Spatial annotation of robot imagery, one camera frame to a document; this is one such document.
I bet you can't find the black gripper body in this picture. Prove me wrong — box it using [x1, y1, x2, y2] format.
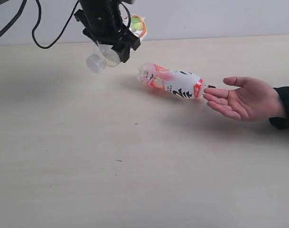
[75, 0, 140, 50]

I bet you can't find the square pear tea bottle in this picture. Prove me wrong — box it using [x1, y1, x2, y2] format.
[86, 14, 147, 74]

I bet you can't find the pink peach label bottle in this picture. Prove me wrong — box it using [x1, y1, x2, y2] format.
[137, 63, 215, 99]

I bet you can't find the black sleeve forearm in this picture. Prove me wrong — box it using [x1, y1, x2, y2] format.
[269, 86, 289, 130]

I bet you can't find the person's open hand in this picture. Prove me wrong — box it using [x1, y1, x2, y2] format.
[204, 77, 286, 122]

